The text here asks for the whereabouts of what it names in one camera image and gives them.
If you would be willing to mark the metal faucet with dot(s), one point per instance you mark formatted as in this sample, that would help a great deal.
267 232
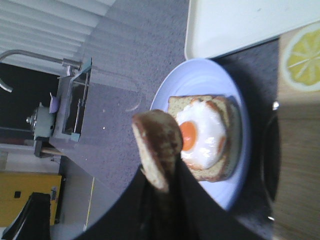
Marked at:
60 65

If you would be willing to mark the yellow lemon slice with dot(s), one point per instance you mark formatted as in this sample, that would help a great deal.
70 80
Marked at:
300 61

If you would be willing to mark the light blue plate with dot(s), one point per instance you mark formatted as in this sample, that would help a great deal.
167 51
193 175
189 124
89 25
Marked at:
200 76

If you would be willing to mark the pale green kettle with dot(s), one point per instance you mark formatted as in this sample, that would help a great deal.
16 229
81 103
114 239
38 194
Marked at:
41 122

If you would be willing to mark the brown bread slice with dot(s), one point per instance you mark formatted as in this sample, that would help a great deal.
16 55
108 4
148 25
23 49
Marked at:
159 141

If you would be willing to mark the wooden cutting board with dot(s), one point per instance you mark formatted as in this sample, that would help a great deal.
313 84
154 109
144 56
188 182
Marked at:
296 208

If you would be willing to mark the fried egg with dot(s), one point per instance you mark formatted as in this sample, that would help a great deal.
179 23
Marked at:
204 134

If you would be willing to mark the purple small bowl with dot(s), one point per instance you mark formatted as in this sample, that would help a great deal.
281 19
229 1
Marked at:
54 104

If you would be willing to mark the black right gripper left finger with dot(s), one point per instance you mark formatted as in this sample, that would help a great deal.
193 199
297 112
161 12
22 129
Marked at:
131 217

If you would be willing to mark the metal sink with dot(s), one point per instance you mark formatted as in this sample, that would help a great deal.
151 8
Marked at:
72 96

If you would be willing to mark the grey curtain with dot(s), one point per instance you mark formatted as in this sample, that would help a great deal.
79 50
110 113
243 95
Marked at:
55 28

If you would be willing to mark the white rectangular tray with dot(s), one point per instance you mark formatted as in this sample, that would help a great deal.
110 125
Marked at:
220 27

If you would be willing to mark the yellow cabinet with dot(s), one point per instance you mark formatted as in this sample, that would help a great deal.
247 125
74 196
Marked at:
16 188

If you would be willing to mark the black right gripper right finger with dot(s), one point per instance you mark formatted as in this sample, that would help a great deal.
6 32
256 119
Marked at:
193 214

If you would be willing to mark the bottom bread slice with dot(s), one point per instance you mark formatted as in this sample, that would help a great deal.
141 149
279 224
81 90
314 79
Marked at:
225 166

